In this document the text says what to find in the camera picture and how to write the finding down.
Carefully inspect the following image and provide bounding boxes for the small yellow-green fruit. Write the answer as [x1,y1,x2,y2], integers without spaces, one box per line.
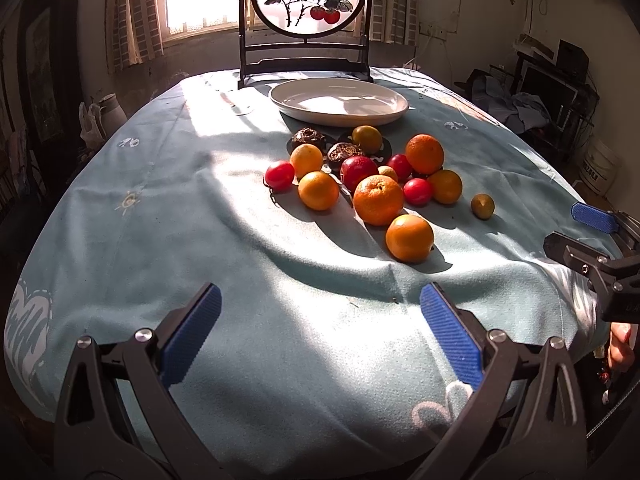
[471,193,495,220]

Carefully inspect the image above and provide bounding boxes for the orange small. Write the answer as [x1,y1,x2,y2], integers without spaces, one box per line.
[427,169,463,205]

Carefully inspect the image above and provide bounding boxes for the large orange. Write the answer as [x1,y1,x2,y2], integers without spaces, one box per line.
[405,133,445,176]

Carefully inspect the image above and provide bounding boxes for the large mandarin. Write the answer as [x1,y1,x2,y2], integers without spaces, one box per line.
[352,174,405,226]

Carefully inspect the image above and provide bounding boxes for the right hand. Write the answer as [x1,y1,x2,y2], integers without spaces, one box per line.
[608,323,634,373]

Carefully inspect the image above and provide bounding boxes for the white bucket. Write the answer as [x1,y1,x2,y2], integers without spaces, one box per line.
[579,136,622,196]

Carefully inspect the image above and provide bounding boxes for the red tomato front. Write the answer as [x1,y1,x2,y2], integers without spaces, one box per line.
[402,178,434,207]

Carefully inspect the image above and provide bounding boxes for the red tomato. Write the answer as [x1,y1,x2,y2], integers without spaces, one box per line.
[387,154,413,183]
[402,178,434,207]
[264,160,295,193]

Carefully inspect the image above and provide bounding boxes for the red tomato back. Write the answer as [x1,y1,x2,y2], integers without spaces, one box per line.
[387,154,413,183]

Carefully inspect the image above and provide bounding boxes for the small tan fruit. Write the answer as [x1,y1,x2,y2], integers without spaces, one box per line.
[378,165,399,182]

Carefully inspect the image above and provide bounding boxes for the black patterned coaster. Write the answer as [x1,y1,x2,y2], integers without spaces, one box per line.
[286,126,392,176]

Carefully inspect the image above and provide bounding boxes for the yellow-green round fruit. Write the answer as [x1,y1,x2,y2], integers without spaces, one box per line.
[352,125,383,155]

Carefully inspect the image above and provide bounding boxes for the red apple centre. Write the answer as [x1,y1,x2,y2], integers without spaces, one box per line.
[340,155,378,192]

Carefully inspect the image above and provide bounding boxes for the dark wrinkled fruit front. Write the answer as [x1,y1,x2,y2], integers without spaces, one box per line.
[326,142,364,171]

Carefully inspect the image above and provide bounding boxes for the dark wrinkled fruit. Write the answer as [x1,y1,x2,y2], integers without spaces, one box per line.
[326,142,364,171]
[291,127,326,152]

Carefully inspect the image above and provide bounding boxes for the light blue tablecloth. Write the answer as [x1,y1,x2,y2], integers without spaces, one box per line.
[3,68,617,479]

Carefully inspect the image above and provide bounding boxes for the red tomato far left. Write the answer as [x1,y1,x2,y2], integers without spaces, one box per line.
[264,160,295,193]

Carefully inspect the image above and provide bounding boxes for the white oval plate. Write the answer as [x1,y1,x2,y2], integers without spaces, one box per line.
[269,77,409,127]

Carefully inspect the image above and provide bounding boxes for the right checkered curtain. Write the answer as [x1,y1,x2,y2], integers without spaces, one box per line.
[369,0,419,47]

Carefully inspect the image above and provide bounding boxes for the checkered curtain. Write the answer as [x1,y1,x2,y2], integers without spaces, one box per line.
[369,0,419,47]
[104,0,164,74]

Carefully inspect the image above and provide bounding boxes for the white jug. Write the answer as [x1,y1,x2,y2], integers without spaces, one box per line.
[79,93,128,151]

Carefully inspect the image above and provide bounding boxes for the yellow orange left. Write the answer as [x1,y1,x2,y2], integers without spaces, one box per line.
[290,143,323,180]

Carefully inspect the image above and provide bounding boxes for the dark wrinkled fruit back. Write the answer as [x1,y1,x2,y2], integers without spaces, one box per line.
[291,127,326,152]

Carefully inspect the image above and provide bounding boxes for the round painted screen stand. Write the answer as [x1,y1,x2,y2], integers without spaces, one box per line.
[238,0,373,89]

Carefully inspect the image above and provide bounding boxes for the left checkered curtain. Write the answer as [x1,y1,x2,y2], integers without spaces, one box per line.
[104,0,164,74]

